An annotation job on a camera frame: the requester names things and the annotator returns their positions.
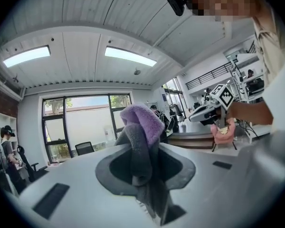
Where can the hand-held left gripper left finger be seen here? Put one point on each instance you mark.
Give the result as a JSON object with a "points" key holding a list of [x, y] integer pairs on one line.
{"points": [[103, 173]]}

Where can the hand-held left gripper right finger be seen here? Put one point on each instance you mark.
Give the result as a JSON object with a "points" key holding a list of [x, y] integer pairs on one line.
{"points": [[187, 172]]}

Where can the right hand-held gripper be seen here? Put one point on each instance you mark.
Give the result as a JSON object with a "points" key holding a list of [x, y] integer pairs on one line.
{"points": [[224, 96]]}

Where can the purple and grey cloth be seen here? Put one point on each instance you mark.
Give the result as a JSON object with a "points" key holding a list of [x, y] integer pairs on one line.
{"points": [[142, 127]]}

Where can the person's right forearm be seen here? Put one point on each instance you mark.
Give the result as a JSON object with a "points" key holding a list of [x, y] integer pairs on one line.
{"points": [[250, 113]]}

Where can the black balcony railing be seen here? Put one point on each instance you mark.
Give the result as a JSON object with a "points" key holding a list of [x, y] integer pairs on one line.
{"points": [[209, 76]]}

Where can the black mesh office chair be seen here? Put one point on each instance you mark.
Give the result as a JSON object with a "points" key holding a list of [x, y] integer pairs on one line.
{"points": [[84, 148]]}

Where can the dark wooden counter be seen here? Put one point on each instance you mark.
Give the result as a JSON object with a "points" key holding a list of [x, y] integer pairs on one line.
{"points": [[190, 139]]}

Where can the pink chair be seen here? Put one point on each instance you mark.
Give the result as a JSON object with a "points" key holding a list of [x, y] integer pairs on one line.
{"points": [[224, 136]]}

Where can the white table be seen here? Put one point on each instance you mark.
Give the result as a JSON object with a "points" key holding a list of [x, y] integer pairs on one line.
{"points": [[259, 129]]}

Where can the large black-framed window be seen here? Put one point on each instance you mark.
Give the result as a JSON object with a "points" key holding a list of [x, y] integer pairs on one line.
{"points": [[85, 125]]}

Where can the person's white shirt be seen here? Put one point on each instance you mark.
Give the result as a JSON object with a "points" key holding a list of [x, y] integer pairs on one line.
{"points": [[279, 87]]}

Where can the black office chair with armrests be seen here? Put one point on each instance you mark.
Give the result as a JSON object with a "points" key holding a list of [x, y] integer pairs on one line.
{"points": [[28, 165]]}

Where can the rectangular ceiling light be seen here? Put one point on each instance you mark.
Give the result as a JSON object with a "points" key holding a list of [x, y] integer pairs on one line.
{"points": [[26, 56], [130, 56]]}

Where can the white cubby shelf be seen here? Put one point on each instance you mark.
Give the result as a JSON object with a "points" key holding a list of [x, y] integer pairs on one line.
{"points": [[0, 127]]}

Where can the black head-worn camera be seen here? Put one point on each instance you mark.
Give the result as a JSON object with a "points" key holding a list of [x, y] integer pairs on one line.
{"points": [[175, 2]]}

